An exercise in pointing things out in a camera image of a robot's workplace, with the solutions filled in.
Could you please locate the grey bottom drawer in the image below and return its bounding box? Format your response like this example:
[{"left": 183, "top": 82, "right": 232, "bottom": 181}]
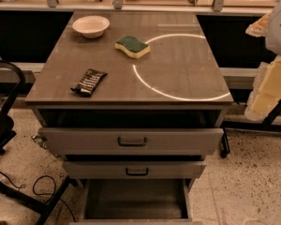
[{"left": 69, "top": 179, "right": 202, "bottom": 225}]

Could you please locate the grey drawer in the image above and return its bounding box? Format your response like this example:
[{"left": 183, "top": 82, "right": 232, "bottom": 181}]
[
  {"left": 38, "top": 127, "right": 223, "bottom": 156},
  {"left": 69, "top": 179, "right": 202, "bottom": 225},
  {"left": 63, "top": 161, "right": 206, "bottom": 179}
]

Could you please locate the grey drawer cabinet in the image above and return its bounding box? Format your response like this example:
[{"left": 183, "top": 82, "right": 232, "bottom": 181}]
[{"left": 24, "top": 10, "right": 234, "bottom": 225}]

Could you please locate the grey top drawer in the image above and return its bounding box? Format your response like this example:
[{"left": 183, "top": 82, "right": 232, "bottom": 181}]
[{"left": 38, "top": 127, "right": 223, "bottom": 156}]

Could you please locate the grey middle drawer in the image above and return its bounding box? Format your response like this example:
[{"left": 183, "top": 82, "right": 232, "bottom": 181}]
[{"left": 63, "top": 161, "right": 206, "bottom": 179}]

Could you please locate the metal railing with posts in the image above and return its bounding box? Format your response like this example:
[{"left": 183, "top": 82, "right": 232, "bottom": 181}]
[{"left": 0, "top": 0, "right": 278, "bottom": 15}]

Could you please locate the green yellow sponge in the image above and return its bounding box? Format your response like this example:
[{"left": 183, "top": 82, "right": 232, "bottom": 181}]
[{"left": 115, "top": 36, "right": 150, "bottom": 59}]

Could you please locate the black snack bar wrapper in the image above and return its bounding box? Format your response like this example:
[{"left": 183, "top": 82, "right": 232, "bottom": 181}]
[{"left": 71, "top": 68, "right": 107, "bottom": 98}]

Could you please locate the white bowl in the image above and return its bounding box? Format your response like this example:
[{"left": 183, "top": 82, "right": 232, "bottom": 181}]
[{"left": 72, "top": 16, "right": 110, "bottom": 38}]

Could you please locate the black chair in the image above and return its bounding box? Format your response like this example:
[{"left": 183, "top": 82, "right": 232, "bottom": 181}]
[{"left": 0, "top": 56, "right": 25, "bottom": 155}]

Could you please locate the black metal stand frame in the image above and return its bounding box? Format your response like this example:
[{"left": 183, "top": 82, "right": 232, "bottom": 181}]
[{"left": 220, "top": 99, "right": 281, "bottom": 158}]

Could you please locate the black top drawer handle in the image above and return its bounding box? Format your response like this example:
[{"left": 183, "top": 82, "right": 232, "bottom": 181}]
[{"left": 117, "top": 137, "right": 147, "bottom": 147}]

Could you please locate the black drawer handle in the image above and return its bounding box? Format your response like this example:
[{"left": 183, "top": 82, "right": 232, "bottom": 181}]
[
  {"left": 126, "top": 168, "right": 149, "bottom": 176},
  {"left": 117, "top": 137, "right": 147, "bottom": 147}
]

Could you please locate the black middle drawer handle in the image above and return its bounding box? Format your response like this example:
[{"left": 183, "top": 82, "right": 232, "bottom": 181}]
[{"left": 126, "top": 168, "right": 149, "bottom": 176}]

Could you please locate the black floor cable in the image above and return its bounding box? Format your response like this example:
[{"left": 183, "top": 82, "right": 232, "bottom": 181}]
[{"left": 0, "top": 162, "right": 77, "bottom": 222}]

